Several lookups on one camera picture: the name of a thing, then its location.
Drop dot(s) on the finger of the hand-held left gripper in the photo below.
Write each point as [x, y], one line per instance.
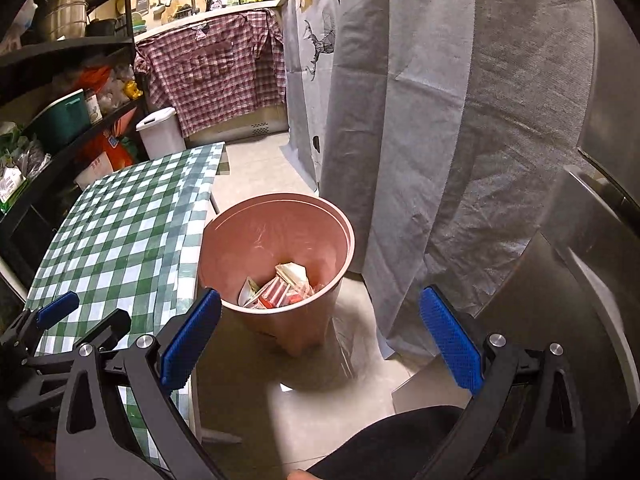
[55, 307]
[110, 325]

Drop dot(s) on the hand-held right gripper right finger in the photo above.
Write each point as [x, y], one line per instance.
[450, 340]

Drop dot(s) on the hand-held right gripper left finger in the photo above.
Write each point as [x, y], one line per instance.
[192, 342]

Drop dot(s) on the red white carton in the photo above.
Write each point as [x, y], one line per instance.
[277, 295]

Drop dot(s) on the beige paper bag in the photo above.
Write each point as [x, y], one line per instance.
[292, 272]

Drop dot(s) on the pink waste bin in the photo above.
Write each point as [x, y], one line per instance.
[260, 240]

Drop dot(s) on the person's right hand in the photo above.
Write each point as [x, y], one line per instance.
[301, 475]

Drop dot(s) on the green checked tablecloth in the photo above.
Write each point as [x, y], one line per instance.
[125, 220]

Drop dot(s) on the person's black trouser leg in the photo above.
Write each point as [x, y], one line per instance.
[390, 440]

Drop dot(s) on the white printed box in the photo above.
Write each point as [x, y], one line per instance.
[95, 172]

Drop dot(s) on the heap of green white packets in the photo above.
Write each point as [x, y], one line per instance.
[20, 165]

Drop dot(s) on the orange printed sack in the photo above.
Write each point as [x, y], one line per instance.
[112, 152]

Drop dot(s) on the green storage box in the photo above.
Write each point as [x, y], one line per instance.
[65, 120]

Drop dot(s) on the white pedal bin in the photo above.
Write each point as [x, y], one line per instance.
[160, 135]

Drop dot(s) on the white printed cup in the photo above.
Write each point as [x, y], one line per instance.
[94, 107]

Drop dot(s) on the plain grey curtain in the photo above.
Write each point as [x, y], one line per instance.
[450, 135]

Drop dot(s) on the black shelf rack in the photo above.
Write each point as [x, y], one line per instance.
[65, 47]

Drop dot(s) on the deer print grey curtain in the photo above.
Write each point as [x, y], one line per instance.
[310, 110]

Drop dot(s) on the red plaid shirt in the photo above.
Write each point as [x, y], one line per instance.
[215, 70]

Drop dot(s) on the metal pot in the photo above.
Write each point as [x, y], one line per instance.
[65, 15]

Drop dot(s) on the white kitchen counter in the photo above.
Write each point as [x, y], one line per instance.
[200, 19]

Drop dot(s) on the small figurine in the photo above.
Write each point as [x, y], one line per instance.
[215, 1]

